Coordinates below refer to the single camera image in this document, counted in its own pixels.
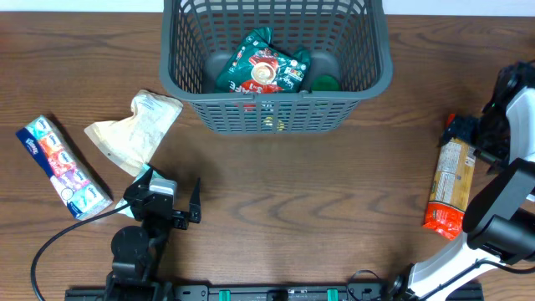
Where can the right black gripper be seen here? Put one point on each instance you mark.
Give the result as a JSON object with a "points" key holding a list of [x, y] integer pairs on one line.
{"points": [[461, 126]]}

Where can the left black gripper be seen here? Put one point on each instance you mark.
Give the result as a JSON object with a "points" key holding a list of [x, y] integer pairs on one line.
{"points": [[180, 220]]}

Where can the teal plastic packet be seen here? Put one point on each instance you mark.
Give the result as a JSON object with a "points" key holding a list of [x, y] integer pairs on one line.
{"points": [[155, 174]]}

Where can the beige paper pouch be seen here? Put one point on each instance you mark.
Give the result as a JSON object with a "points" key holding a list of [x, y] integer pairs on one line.
{"points": [[131, 142]]}

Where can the Kleenex tissue multipack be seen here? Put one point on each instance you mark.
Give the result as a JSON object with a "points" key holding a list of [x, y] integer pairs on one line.
{"points": [[77, 189]]}

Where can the orange spaghetti packet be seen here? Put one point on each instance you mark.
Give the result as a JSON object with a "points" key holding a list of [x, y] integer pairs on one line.
{"points": [[451, 186]]}

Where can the green Nescafe coffee bag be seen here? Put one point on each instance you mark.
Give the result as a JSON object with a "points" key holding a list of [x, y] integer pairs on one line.
{"points": [[258, 68]]}

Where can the green lidded jar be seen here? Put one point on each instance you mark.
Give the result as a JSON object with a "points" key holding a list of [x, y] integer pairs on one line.
{"points": [[325, 82]]}

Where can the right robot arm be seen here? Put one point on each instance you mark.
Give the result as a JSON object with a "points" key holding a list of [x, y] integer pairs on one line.
{"points": [[496, 232]]}

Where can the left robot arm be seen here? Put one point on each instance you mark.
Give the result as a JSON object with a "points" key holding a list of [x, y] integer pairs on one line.
{"points": [[138, 250]]}

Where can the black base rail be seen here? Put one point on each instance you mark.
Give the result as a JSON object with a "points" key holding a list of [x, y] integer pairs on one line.
{"points": [[362, 291]]}

